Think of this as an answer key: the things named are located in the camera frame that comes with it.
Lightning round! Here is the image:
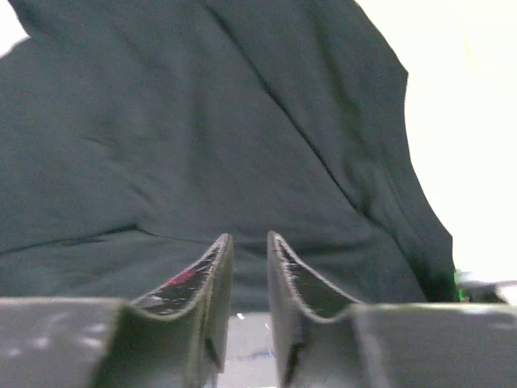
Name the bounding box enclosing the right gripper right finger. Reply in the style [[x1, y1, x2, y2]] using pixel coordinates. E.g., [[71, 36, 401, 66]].
[[267, 232, 516, 388]]

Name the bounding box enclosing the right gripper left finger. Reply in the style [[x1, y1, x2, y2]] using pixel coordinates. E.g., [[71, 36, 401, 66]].
[[1, 234, 233, 388]]

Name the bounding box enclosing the black t-shirt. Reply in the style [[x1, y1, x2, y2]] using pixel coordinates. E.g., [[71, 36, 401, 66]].
[[1, 1, 456, 312]]

